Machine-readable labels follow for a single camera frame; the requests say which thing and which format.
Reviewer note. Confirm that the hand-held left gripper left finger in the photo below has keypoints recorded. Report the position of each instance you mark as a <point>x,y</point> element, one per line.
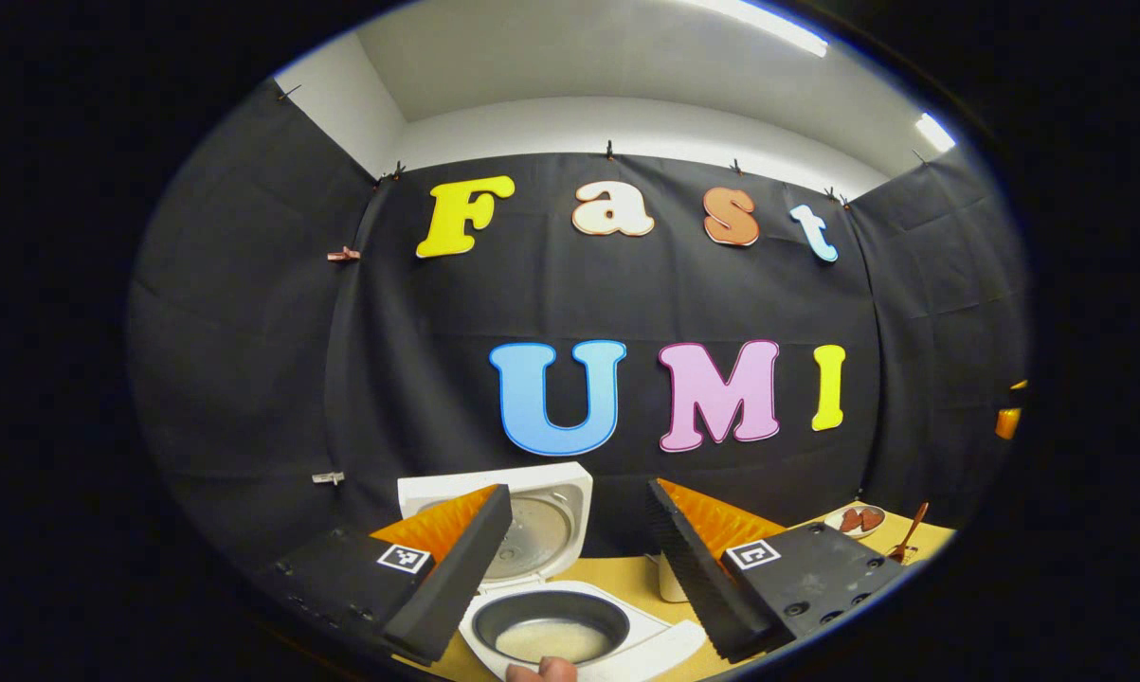
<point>456,587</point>

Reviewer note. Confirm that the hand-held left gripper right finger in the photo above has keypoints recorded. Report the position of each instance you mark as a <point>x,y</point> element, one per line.
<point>697,587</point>

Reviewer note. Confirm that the white rice cooker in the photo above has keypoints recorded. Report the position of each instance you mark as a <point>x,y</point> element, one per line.
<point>551,530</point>

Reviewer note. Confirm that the white rice heap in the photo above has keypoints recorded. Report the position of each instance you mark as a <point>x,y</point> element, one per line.
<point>555,642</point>

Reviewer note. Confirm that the brown wooden spoon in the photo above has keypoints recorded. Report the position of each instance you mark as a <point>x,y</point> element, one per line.
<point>915,521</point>

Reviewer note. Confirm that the white toaster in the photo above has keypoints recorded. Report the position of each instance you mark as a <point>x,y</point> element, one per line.
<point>669,583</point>

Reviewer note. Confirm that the small white round plate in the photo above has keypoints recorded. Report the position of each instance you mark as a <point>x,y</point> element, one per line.
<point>854,535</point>

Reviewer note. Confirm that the red-brown meat slice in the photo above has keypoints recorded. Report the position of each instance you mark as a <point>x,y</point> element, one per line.
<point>850,521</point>
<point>871,518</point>

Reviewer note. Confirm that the silver cloth clip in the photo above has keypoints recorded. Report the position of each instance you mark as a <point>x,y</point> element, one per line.
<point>328,477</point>

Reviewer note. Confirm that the short ceiling light strip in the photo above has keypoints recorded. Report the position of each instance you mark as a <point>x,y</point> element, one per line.
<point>935,131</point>

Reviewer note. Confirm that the black backdrop cloth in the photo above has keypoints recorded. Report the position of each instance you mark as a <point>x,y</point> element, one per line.
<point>437,313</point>

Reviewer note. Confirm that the pink cloth clip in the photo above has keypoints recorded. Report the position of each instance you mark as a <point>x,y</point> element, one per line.
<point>344,254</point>

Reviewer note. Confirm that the long ceiling light strip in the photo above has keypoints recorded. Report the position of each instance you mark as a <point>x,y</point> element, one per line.
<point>769,24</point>

